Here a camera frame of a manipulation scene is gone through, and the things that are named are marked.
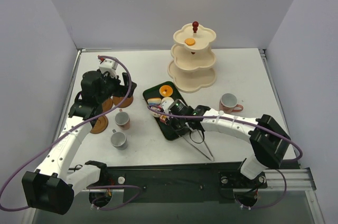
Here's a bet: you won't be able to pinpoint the aluminium rail frame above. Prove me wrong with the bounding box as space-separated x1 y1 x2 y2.
258 49 316 191

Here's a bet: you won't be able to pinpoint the grey mug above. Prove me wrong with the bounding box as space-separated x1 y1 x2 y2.
110 129 128 150

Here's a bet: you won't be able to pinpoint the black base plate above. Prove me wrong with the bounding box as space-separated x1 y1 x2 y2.
91 162 267 203

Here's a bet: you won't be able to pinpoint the sprinkled white donut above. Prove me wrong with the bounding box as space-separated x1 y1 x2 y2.
149 106 163 118

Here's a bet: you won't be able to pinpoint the brown coaster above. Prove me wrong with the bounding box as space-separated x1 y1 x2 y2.
90 115 109 134
102 98 113 113
112 96 134 108

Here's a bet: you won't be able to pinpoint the orange white blue donut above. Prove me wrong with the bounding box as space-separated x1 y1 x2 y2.
147 98 162 106

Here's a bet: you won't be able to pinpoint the brown coaster front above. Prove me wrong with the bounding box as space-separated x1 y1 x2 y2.
90 115 109 134

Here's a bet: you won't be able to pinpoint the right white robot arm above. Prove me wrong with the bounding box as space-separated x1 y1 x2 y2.
161 99 290 186

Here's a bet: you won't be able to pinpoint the pink mug left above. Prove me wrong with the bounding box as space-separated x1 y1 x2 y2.
115 109 130 130

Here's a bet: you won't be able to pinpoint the brown coaster back right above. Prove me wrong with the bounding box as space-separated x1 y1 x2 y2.
112 96 134 108

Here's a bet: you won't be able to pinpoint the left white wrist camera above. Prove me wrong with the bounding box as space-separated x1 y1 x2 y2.
99 59 118 78

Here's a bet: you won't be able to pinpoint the dark green serving tray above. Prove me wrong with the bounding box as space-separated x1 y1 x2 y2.
143 81 188 141

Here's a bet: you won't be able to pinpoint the white glazed donut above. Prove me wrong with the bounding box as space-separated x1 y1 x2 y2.
161 97 174 109

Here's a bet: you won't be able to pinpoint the pink strawberry cake slice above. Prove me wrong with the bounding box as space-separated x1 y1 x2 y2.
159 115 171 125

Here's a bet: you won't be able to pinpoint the metal tongs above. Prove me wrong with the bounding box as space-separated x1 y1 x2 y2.
182 130 215 162

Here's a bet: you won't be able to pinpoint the brown coaster back left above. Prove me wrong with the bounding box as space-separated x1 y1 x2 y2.
102 98 113 113

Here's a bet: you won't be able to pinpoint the orange glazed donut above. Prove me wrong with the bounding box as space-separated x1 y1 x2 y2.
159 85 173 97

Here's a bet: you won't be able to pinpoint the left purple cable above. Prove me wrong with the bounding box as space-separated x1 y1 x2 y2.
0 55 143 213

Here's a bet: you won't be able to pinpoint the pink floral mug right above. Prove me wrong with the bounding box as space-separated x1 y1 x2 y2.
219 93 243 114

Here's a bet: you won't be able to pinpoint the orange macaron on stand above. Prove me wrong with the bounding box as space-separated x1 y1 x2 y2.
184 38 196 46

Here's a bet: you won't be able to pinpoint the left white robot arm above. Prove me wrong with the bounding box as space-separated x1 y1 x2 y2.
22 70 136 215

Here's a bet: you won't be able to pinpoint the cream three-tier dessert stand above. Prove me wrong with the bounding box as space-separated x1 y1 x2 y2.
167 21 217 93

